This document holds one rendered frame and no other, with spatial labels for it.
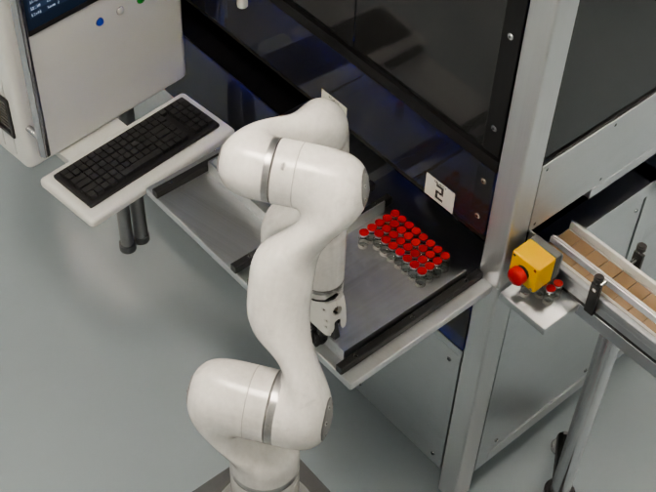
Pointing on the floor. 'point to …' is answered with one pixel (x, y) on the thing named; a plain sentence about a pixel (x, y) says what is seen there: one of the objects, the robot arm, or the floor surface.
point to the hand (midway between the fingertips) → (319, 335)
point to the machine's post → (508, 225)
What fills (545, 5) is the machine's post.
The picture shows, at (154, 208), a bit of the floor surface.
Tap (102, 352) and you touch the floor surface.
